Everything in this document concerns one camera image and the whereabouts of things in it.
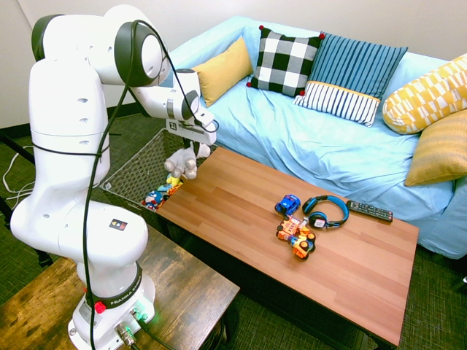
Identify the yellow toy construction vehicle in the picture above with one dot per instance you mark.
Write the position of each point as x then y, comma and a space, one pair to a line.
303, 247

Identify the red blue hero plush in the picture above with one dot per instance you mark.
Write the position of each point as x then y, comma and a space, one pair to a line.
154, 200

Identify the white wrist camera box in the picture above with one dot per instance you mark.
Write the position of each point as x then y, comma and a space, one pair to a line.
205, 120

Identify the yellow striped pillow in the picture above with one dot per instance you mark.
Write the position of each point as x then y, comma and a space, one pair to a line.
441, 149

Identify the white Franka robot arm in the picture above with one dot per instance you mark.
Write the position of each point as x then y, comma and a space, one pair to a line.
65, 109

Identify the black remote control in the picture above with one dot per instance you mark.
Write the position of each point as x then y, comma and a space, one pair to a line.
368, 210

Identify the plain yellow pillow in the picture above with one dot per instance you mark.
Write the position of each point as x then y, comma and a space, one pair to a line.
222, 73

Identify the blue toy car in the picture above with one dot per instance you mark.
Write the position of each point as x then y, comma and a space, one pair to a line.
288, 204

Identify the white unicorn stuffed toy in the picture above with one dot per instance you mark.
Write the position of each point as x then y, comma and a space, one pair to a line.
182, 162

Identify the black stand leg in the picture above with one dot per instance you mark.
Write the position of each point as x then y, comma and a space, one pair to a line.
18, 149

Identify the orange toy truck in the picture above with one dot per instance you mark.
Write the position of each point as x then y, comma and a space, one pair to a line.
290, 226

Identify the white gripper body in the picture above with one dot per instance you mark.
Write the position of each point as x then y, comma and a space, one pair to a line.
189, 133

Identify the light blue sofa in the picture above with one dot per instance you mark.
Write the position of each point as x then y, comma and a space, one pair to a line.
310, 146

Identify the blue striped pillow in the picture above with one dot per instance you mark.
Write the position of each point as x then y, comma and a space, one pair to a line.
350, 73

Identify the black white checked pillow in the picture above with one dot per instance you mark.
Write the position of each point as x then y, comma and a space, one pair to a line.
284, 62

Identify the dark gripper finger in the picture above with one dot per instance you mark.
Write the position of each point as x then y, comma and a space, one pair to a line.
203, 150
193, 147

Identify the grey woven basket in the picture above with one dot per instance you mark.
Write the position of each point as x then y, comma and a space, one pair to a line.
138, 164

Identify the yellow white patterned bolster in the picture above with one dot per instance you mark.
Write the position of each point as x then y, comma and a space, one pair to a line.
427, 98

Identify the blue black headphones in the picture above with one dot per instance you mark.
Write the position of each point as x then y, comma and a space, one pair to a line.
342, 211

